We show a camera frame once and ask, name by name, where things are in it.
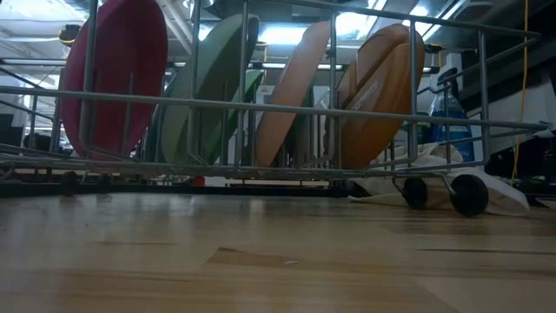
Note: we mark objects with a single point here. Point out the salmon plate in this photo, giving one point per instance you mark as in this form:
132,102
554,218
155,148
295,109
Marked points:
291,87

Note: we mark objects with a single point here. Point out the light green plate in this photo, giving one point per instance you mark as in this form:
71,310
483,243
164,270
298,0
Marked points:
254,84

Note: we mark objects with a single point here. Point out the pale mint plate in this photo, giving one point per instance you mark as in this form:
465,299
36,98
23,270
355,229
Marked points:
213,56

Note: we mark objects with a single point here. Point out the orange divided plate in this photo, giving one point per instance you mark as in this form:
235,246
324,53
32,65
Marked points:
382,87

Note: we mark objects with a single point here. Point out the pink plate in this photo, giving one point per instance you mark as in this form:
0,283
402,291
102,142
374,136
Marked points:
121,65

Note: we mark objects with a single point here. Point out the white striped dish towel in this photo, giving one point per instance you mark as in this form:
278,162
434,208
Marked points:
504,195

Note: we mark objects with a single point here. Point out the small red object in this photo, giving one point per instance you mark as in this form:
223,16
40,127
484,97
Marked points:
198,181

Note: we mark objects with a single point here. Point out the ceiling light strip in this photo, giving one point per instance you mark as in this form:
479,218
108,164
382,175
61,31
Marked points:
282,66

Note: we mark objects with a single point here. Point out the blue dish soap bottle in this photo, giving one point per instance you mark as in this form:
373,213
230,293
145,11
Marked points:
458,139

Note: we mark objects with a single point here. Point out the black aluminium table frame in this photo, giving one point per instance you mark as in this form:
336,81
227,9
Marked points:
217,190

